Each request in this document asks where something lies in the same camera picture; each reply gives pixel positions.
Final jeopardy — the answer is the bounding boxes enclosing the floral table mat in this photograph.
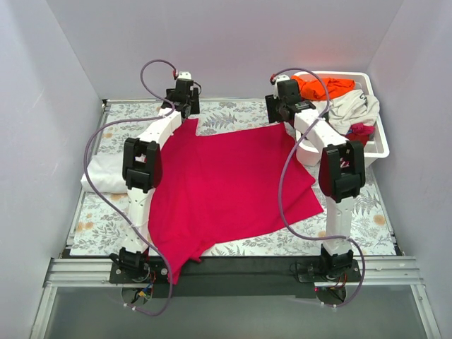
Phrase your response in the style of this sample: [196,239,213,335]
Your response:
[67,100,396,256]

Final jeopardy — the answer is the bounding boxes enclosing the folded white t shirt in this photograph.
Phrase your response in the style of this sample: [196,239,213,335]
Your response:
[88,153,127,194]

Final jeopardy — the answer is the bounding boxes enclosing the white laundry basket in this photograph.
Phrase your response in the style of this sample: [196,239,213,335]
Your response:
[296,71,390,167]

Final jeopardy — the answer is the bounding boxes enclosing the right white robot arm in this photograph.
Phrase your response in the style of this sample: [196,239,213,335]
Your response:
[266,75,365,281]

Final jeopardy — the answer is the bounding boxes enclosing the magenta t shirt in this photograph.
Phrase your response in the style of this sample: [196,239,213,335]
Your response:
[148,119,323,280]

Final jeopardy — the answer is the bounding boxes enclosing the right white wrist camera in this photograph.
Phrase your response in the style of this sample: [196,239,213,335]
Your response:
[270,74,290,85]

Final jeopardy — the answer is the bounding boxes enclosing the white grey t shirt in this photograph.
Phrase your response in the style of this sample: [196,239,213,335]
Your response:
[328,90,380,135]

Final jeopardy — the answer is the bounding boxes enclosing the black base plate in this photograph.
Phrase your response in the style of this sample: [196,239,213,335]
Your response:
[109,254,362,299]

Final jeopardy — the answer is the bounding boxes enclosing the dark red t shirt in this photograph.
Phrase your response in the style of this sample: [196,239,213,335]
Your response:
[345,131,369,147]

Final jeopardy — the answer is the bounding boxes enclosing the pink garment in basket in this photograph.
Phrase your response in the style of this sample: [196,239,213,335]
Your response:
[347,123,375,136]

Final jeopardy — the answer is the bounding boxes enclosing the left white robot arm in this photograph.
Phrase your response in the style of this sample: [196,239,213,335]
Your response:
[110,72,200,283]

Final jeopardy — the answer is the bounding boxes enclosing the aluminium frame rail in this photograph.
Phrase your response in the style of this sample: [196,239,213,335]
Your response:
[31,256,441,338]

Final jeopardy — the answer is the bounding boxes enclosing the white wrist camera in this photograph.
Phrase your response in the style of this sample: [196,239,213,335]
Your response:
[172,70,193,81]
[270,74,290,85]

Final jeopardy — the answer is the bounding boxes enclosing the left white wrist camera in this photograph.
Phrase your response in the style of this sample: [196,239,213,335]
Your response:
[172,70,193,81]

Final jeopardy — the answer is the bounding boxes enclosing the orange t shirt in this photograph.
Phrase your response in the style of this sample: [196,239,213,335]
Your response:
[291,75,355,101]

